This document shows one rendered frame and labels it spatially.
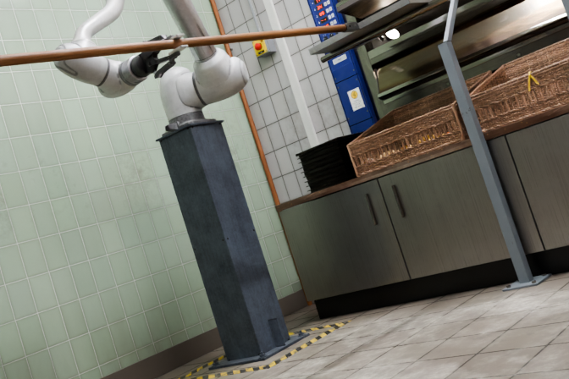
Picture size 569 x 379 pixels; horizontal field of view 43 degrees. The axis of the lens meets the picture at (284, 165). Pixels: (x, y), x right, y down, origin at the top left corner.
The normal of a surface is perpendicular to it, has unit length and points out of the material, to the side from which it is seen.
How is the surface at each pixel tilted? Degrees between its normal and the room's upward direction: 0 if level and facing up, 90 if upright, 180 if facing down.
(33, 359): 90
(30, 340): 90
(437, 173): 90
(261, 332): 90
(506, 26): 70
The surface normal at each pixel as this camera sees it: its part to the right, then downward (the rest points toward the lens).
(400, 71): -0.71, -0.18
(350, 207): -0.64, 0.15
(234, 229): 0.75, -0.29
